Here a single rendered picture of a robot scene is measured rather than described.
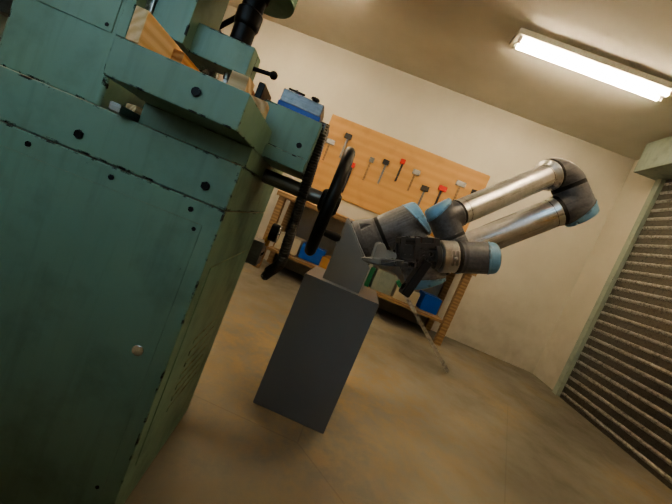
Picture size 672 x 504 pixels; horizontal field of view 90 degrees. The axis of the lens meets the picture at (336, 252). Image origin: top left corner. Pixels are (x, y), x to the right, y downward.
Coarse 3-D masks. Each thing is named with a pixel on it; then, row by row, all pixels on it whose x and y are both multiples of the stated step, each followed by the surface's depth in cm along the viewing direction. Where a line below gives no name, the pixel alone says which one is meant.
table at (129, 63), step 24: (120, 48) 49; (144, 48) 49; (120, 72) 49; (144, 72) 49; (168, 72) 49; (192, 72) 50; (144, 96) 54; (168, 96) 50; (192, 96) 50; (216, 96) 50; (240, 96) 50; (192, 120) 60; (216, 120) 50; (240, 120) 51; (264, 120) 63; (264, 144) 71; (288, 168) 74
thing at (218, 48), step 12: (204, 36) 76; (216, 36) 76; (228, 36) 76; (192, 48) 76; (204, 48) 76; (216, 48) 76; (228, 48) 76; (240, 48) 76; (252, 48) 76; (204, 60) 77; (216, 60) 76; (228, 60) 77; (240, 60) 77; (252, 60) 78; (228, 72) 79; (240, 72) 77; (252, 72) 81
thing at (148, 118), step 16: (144, 112) 61; (160, 112) 62; (160, 128) 62; (176, 128) 62; (192, 128) 62; (192, 144) 62; (208, 144) 63; (224, 144) 63; (240, 144) 63; (240, 160) 63; (256, 160) 70
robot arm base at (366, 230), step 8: (376, 216) 135; (360, 224) 132; (368, 224) 131; (376, 224) 130; (360, 232) 129; (368, 232) 129; (376, 232) 129; (360, 240) 128; (368, 240) 128; (376, 240) 129; (384, 240) 129; (368, 248) 129; (368, 256) 130
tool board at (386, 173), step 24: (336, 120) 399; (336, 144) 401; (360, 144) 399; (384, 144) 396; (408, 144) 394; (336, 168) 403; (360, 168) 400; (384, 168) 396; (408, 168) 396; (432, 168) 393; (456, 168) 391; (360, 192) 402; (384, 192) 399; (408, 192) 397; (432, 192) 395; (456, 192) 391
